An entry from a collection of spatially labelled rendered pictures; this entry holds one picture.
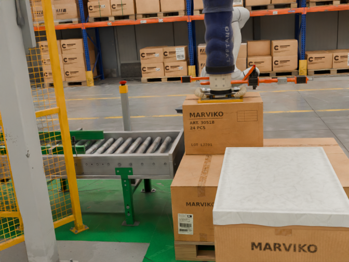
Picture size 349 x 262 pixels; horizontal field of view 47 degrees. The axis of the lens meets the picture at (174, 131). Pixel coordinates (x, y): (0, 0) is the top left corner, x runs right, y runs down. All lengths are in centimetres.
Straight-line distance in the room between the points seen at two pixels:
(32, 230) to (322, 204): 190
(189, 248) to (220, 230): 156
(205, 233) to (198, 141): 75
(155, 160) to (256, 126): 80
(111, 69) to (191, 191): 969
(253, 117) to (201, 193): 78
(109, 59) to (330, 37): 613
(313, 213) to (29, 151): 176
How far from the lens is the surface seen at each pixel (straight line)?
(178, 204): 267
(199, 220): 271
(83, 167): 327
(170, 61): 1045
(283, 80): 317
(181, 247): 282
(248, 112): 306
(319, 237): 128
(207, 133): 310
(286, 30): 1166
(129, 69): 1187
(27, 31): 254
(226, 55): 308
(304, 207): 127
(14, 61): 244
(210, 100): 308
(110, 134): 381
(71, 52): 1109
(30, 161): 255
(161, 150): 331
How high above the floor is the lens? 158
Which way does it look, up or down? 16 degrees down
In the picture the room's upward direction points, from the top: 4 degrees counter-clockwise
